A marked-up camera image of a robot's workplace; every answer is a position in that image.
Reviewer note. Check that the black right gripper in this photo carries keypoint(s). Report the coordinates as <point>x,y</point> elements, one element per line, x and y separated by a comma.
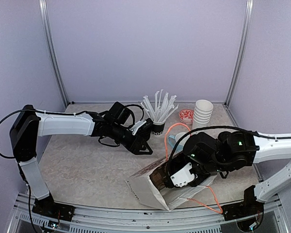
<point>183,160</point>

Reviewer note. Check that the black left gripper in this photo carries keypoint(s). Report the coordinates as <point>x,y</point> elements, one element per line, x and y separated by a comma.
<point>135,149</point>

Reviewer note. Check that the white paper takeout bag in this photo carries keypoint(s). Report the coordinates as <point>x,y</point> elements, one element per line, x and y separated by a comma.
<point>153,186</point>

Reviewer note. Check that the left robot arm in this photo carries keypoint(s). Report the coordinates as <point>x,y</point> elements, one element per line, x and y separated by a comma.
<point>89,134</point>

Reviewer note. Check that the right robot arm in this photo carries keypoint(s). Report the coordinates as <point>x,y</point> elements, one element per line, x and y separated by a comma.
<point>233,149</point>

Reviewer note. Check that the stack of black lids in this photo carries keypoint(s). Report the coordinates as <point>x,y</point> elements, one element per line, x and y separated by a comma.
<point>144,133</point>

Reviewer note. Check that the black cup holding straws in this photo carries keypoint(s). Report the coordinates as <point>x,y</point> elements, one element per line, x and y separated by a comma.
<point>157,128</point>

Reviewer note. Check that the light blue ceramic mug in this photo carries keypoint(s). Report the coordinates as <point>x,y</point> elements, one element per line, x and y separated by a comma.
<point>173,139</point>

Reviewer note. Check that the red patterned bowl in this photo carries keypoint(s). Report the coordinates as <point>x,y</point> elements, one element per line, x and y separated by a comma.
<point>186,116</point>

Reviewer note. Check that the stack of white paper cups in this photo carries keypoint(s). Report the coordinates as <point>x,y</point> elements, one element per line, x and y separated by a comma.
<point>202,113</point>

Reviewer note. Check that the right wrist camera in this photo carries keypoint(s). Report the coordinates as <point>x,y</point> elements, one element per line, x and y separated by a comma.
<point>183,177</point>

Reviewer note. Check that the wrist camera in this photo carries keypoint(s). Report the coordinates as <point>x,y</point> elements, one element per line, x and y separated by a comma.
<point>141,126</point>
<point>183,177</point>

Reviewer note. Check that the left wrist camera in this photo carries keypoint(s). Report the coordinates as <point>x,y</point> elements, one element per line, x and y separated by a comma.
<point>141,126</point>

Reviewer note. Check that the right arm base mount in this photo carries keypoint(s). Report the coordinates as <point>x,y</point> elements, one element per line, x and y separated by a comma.
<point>249,206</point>

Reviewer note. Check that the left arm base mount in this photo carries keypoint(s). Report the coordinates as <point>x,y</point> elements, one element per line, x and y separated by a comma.
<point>49,208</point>

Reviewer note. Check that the front aluminium frame rail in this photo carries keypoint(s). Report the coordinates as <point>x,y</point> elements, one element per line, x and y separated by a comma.
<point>88,219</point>

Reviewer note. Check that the left aluminium corner post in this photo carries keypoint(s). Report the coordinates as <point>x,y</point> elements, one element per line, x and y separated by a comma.
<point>51,49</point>

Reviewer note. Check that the aluminium corner post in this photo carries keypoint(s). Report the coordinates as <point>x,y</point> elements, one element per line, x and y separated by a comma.
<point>51,49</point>
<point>241,51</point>

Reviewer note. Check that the right aluminium corner post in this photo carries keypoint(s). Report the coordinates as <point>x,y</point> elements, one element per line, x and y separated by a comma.
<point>241,51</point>

